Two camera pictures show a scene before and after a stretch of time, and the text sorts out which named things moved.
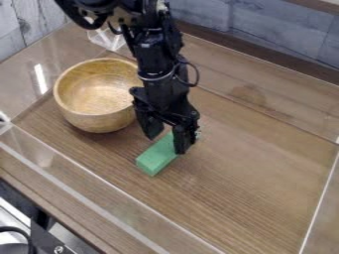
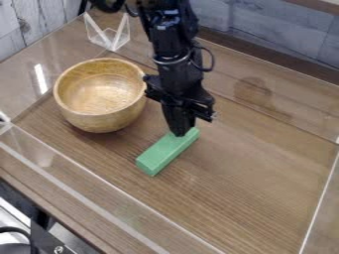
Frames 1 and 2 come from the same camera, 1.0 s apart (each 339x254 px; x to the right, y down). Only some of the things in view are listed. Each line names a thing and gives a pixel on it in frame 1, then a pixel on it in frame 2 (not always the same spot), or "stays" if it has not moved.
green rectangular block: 158,155 stays
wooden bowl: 91,90 stays
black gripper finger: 151,122 → 175,118
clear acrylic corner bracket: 103,36 stays
